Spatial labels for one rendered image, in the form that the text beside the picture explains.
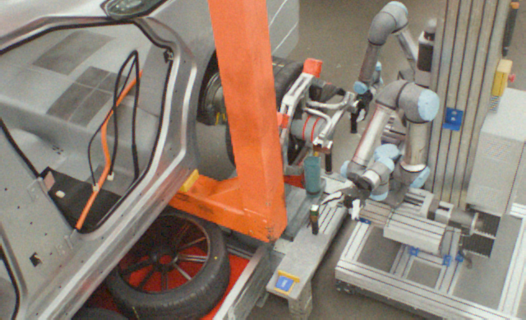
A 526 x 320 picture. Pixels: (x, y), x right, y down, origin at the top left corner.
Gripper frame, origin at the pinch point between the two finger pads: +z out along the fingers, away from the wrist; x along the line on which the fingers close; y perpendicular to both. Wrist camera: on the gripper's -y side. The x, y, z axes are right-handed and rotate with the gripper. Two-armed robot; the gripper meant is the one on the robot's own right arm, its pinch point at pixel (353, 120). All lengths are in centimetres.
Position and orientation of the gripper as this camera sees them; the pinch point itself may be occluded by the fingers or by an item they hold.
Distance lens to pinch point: 338.2
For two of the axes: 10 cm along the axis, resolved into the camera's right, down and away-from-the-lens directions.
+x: 8.8, 2.7, -4.0
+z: -4.7, 6.4, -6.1
